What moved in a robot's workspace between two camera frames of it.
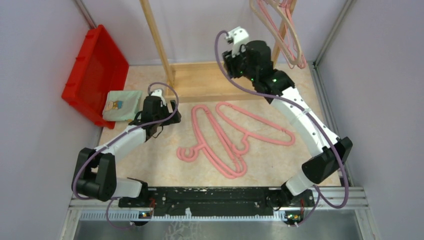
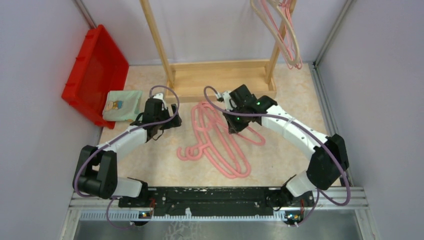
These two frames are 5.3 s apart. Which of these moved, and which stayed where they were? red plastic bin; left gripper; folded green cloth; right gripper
Moved: right gripper
Stayed: folded green cloth; left gripper; red plastic bin
